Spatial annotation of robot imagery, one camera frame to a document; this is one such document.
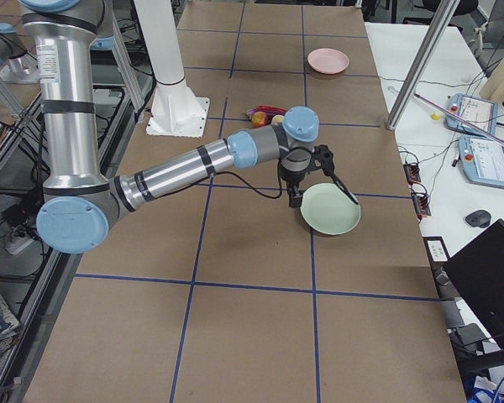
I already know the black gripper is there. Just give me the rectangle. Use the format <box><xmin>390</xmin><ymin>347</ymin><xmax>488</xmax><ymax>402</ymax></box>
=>
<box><xmin>279</xmin><ymin>163</ymin><xmax>310</xmax><ymax>208</ymax></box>

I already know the pale green peach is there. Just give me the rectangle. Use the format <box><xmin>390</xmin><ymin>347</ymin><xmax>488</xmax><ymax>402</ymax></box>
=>
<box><xmin>270</xmin><ymin>115</ymin><xmax>284</xmax><ymax>125</ymax></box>

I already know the red yellow apple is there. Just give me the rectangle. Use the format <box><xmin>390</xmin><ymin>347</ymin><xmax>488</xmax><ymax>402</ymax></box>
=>
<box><xmin>250</xmin><ymin>111</ymin><xmax>269</xmax><ymax>128</ymax></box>

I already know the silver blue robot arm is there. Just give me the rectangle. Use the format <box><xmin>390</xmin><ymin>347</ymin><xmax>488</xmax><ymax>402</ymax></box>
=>
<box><xmin>21</xmin><ymin>1</ymin><xmax>319</xmax><ymax>254</ymax></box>

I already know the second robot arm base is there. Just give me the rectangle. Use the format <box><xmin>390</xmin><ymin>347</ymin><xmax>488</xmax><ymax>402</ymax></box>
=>
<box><xmin>0</xmin><ymin>23</ymin><xmax>39</xmax><ymax>84</ymax></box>

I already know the light green plate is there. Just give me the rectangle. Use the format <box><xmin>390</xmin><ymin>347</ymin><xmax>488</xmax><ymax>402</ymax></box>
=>
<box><xmin>300</xmin><ymin>183</ymin><xmax>361</xmax><ymax>235</ymax></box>

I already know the red chili pepper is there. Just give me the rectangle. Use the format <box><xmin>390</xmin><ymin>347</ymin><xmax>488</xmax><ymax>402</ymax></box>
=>
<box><xmin>256</xmin><ymin>105</ymin><xmax>287</xmax><ymax>115</ymax></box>

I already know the purple eggplant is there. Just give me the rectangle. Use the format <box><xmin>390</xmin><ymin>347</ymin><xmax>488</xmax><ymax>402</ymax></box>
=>
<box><xmin>245</xmin><ymin>109</ymin><xmax>260</xmax><ymax>120</ymax></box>

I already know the orange circuit board upper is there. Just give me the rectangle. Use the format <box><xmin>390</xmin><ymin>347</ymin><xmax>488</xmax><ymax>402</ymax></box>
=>
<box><xmin>403</xmin><ymin>163</ymin><xmax>421</xmax><ymax>184</ymax></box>

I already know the orange circuit board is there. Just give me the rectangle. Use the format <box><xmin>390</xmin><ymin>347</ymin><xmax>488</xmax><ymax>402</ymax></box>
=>
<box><xmin>411</xmin><ymin>191</ymin><xmax>431</xmax><ymax>220</ymax></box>
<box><xmin>403</xmin><ymin>163</ymin><xmax>421</xmax><ymax>184</ymax></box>

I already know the pink plate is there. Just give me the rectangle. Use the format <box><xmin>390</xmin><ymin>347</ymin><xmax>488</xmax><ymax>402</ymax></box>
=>
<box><xmin>307</xmin><ymin>48</ymin><xmax>350</xmax><ymax>75</ymax></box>

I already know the orange circuit board lower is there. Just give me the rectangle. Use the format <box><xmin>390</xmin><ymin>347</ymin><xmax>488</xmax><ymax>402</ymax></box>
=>
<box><xmin>411</xmin><ymin>191</ymin><xmax>431</xmax><ymax>220</ymax></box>

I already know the grey computer mouse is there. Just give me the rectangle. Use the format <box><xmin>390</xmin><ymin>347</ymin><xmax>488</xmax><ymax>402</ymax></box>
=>
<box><xmin>465</xmin><ymin>209</ymin><xmax>491</xmax><ymax>228</ymax></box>

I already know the lower teach pendant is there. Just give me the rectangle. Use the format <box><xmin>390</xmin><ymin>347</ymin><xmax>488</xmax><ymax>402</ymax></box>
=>
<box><xmin>458</xmin><ymin>134</ymin><xmax>504</xmax><ymax>189</ymax></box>

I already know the teach pendant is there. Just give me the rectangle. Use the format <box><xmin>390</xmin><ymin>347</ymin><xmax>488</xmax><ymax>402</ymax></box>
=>
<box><xmin>458</xmin><ymin>134</ymin><xmax>504</xmax><ymax>189</ymax></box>
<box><xmin>447</xmin><ymin>93</ymin><xmax>498</xmax><ymax>135</ymax></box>

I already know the upper teach pendant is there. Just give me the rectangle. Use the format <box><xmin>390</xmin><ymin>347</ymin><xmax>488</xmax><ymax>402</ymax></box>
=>
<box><xmin>447</xmin><ymin>93</ymin><xmax>498</xmax><ymax>135</ymax></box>

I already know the black laptop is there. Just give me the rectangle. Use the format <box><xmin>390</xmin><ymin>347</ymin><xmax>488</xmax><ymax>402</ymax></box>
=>
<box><xmin>443</xmin><ymin>219</ymin><xmax>504</xmax><ymax>348</ymax></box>

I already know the white power strip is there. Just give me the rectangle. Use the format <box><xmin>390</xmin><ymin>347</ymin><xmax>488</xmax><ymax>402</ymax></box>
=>
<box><xmin>4</xmin><ymin>234</ymin><xmax>36</xmax><ymax>255</ymax></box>

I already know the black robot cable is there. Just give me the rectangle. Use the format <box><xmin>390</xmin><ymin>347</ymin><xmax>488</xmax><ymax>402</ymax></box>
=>
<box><xmin>212</xmin><ymin>170</ymin><xmax>287</xmax><ymax>200</ymax></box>

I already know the white pedestal column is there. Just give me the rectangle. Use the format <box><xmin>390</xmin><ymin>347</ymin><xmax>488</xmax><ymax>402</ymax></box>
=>
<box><xmin>134</xmin><ymin>0</ymin><xmax>210</xmax><ymax>138</ymax></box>

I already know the aluminium frame post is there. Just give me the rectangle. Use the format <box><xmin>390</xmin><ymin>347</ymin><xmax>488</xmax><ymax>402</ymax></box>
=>
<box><xmin>386</xmin><ymin>0</ymin><xmax>460</xmax><ymax>131</ymax></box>

